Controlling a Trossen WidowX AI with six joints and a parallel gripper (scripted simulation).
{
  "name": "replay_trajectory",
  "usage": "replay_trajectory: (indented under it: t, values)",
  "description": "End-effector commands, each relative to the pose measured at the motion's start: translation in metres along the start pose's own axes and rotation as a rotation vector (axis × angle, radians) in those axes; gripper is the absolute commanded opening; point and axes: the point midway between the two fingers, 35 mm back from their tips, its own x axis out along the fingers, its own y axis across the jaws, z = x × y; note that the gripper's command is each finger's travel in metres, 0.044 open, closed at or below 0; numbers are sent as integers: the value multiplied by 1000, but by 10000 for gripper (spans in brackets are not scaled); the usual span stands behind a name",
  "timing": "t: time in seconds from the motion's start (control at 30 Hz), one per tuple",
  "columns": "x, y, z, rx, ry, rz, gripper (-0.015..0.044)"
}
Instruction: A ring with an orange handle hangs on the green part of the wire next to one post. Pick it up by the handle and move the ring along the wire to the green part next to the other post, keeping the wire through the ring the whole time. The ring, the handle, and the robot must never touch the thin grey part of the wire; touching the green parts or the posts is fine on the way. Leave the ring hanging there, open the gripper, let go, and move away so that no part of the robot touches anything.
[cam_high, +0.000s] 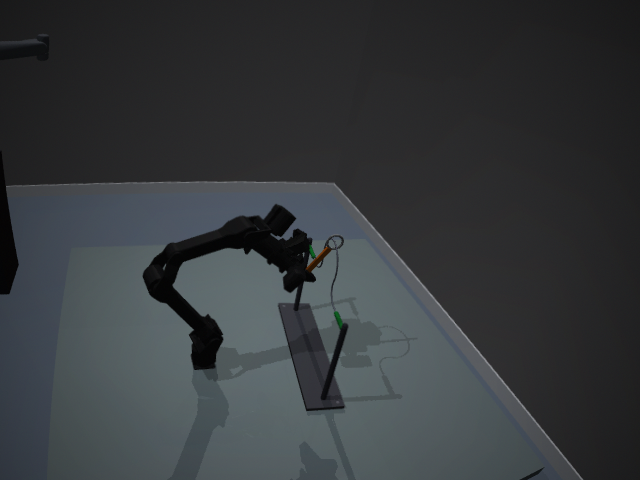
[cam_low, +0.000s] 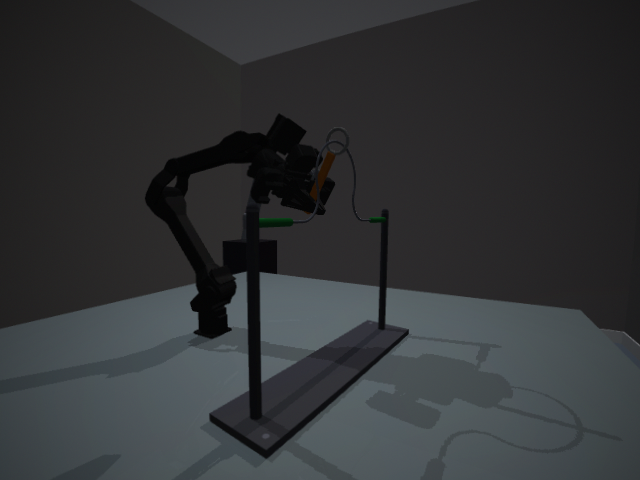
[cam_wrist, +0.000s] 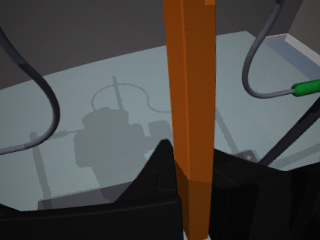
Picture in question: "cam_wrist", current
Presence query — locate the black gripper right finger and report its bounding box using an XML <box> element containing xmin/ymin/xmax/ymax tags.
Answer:
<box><xmin>208</xmin><ymin>148</ymin><xmax>320</xmax><ymax>240</ymax></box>

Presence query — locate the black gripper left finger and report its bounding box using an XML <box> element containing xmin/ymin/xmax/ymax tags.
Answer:
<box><xmin>0</xmin><ymin>139</ymin><xmax>184</xmax><ymax>240</ymax></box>

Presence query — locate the orange handle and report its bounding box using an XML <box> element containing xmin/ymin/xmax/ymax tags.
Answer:
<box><xmin>163</xmin><ymin>0</ymin><xmax>217</xmax><ymax>240</ymax></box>

